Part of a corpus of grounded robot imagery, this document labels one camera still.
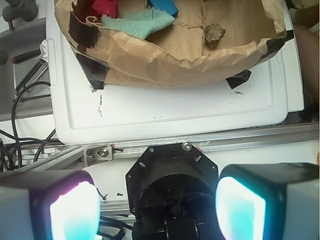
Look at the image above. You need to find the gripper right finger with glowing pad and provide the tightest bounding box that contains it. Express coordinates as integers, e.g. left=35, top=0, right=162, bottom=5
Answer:
left=215, top=162, right=320, bottom=240

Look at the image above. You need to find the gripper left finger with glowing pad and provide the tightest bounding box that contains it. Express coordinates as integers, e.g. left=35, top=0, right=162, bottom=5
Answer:
left=0, top=170, right=101, bottom=240

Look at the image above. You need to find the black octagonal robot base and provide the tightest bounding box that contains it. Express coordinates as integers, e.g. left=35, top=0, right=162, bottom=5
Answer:
left=125, top=142, right=222, bottom=240

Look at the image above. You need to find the grey brown rock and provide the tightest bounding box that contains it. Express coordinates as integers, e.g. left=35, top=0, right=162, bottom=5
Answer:
left=204, top=23, right=226, bottom=49

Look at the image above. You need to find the brown paper bag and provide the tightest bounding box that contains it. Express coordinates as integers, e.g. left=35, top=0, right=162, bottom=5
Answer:
left=53, top=0, right=288, bottom=89

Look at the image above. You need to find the teal terry cloth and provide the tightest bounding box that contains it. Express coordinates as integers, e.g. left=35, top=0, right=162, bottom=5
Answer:
left=101, top=7, right=175, bottom=40

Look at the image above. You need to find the red crumpled tissue paper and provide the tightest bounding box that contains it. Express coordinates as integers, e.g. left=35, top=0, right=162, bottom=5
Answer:
left=91, top=0, right=118, bottom=18

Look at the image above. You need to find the blue rectangular block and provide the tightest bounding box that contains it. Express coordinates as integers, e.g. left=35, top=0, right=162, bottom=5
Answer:
left=147, top=0, right=179, bottom=17

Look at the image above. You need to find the aluminium extrusion rail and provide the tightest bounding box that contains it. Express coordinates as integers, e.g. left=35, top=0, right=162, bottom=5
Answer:
left=22, top=122, right=320, bottom=165

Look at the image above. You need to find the metal corner bracket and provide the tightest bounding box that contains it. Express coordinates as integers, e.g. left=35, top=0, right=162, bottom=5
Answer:
left=83, top=145, right=114, bottom=167

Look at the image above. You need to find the black cable on left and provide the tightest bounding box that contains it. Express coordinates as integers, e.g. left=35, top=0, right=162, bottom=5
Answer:
left=0, top=81, right=62, bottom=173

